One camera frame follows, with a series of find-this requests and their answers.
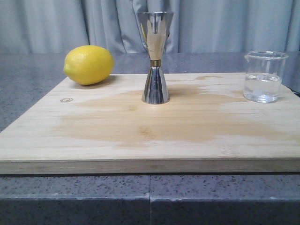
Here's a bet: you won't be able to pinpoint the wooden cutting board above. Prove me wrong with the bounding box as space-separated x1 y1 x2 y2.
0 73 300 174

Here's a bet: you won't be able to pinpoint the yellow lemon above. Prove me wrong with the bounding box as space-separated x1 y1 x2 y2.
63 45 114 85

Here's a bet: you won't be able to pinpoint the steel double jigger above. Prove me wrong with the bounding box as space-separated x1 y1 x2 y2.
138 12 173 105

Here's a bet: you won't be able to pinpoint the glass beaker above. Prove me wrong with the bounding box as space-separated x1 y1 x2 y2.
243 51 288 103

